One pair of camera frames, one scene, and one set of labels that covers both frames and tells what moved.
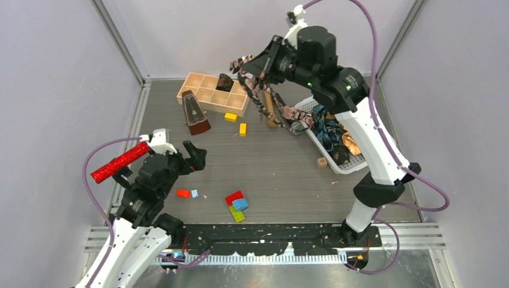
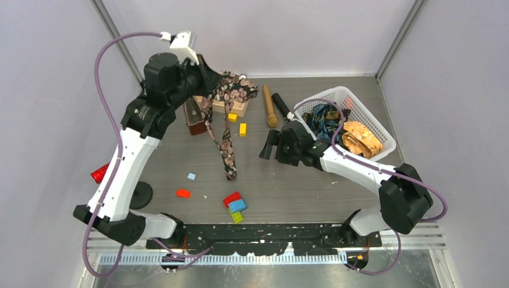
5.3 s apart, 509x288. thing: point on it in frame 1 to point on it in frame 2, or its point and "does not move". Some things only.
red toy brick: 229,198 does not move
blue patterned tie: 328,132 does not move
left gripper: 197,161 to 209,77
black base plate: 274,239 does not move
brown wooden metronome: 196,119 does not move
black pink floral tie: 286,116 to 232,87
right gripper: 262,66 to 277,138
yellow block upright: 242,129 does not move
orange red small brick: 183,192 does not move
